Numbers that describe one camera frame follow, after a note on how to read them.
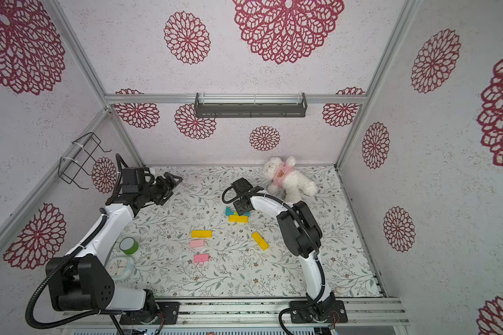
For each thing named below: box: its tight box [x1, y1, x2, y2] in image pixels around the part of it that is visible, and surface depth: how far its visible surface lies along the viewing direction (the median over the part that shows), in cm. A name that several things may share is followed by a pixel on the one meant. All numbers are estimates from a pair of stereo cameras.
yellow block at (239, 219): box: [228, 214, 250, 224], surface depth 99 cm
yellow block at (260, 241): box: [251, 231, 270, 251], surface depth 94 cm
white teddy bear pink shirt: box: [262, 156, 318, 204], surface depth 108 cm
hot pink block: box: [193, 253, 210, 264], surface depth 88 cm
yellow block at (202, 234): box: [190, 229, 214, 238], surface depth 97 cm
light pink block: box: [189, 239, 205, 248], surface depth 92 cm
